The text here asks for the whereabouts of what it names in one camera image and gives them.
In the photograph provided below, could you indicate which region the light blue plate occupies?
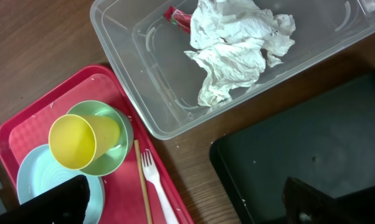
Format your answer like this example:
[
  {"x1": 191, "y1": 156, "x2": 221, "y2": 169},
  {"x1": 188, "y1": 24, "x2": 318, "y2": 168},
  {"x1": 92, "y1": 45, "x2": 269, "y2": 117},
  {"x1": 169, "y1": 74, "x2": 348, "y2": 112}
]
[{"x1": 16, "y1": 144, "x2": 105, "y2": 224}]

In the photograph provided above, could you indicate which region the red snack wrapper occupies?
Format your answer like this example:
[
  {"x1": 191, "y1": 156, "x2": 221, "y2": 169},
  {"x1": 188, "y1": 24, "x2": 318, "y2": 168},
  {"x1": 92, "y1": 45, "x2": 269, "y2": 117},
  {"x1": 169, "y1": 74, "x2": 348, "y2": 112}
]
[{"x1": 163, "y1": 6, "x2": 192, "y2": 34}]

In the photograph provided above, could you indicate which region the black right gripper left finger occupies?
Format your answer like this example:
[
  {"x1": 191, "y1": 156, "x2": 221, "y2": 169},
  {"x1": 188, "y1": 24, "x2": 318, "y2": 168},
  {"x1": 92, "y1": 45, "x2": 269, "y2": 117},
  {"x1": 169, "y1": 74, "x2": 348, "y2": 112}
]
[{"x1": 0, "y1": 175, "x2": 90, "y2": 224}]

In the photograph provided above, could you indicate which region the white plastic fork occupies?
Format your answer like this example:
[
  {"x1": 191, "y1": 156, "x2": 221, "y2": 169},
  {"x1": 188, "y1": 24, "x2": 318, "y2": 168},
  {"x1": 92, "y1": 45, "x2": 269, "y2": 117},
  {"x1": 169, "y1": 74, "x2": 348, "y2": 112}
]
[{"x1": 141, "y1": 149, "x2": 179, "y2": 224}]

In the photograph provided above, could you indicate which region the clear plastic bin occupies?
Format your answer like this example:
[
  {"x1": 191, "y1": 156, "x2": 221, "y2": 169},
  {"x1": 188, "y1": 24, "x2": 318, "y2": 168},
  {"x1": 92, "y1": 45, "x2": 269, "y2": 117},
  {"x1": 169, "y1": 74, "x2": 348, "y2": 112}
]
[{"x1": 90, "y1": 0, "x2": 375, "y2": 140}]

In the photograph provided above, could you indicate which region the black waste tray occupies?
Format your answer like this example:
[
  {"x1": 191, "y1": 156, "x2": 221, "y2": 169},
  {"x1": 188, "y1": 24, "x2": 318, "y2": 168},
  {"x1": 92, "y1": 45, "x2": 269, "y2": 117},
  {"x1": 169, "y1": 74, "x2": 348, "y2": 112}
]
[{"x1": 209, "y1": 71, "x2": 375, "y2": 223}]

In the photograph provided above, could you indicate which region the green bowl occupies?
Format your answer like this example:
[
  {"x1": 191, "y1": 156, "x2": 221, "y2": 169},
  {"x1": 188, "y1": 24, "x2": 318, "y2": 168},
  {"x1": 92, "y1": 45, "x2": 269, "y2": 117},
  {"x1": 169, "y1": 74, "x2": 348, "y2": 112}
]
[{"x1": 67, "y1": 100, "x2": 134, "y2": 176}]

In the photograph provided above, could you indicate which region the white napkin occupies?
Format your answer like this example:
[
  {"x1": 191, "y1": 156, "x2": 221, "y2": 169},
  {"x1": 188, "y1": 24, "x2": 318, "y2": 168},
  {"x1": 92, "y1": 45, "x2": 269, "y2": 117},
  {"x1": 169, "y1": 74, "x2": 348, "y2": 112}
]
[{"x1": 185, "y1": 0, "x2": 296, "y2": 106}]

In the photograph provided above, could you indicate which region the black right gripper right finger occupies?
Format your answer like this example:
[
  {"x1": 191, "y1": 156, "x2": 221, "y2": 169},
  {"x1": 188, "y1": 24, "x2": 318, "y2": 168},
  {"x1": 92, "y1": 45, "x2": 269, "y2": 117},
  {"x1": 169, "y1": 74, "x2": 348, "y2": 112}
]
[{"x1": 282, "y1": 177, "x2": 375, "y2": 223}]

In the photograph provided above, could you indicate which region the red plastic tray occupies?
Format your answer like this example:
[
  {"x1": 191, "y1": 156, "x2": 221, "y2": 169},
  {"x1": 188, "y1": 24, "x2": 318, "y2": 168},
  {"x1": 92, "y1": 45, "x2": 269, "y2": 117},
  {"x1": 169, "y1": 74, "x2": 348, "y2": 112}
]
[{"x1": 0, "y1": 65, "x2": 193, "y2": 223}]

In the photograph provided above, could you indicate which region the wooden chopstick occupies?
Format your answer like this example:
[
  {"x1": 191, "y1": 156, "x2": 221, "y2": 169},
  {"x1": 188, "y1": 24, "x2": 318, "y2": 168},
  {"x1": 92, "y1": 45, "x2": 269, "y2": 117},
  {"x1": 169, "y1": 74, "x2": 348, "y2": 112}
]
[{"x1": 133, "y1": 139, "x2": 153, "y2": 224}]

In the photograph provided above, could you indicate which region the yellow plastic cup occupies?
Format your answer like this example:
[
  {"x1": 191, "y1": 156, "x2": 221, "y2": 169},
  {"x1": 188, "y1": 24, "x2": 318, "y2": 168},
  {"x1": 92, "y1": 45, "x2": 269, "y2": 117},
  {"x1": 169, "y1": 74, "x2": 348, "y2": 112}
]
[{"x1": 48, "y1": 114, "x2": 121, "y2": 170}]

